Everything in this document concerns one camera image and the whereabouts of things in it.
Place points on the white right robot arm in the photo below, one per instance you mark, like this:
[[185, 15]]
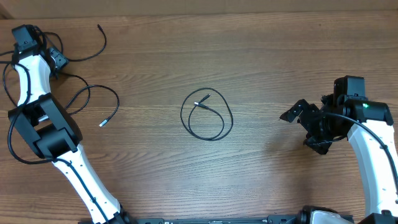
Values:
[[367, 125]]

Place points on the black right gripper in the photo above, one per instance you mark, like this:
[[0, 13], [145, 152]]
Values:
[[321, 145]]

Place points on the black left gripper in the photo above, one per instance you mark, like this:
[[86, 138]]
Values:
[[61, 58]]

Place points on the cardboard back wall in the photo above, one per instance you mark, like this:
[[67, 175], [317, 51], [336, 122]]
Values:
[[49, 9]]

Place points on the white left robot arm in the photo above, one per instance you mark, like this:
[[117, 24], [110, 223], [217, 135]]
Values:
[[49, 130]]

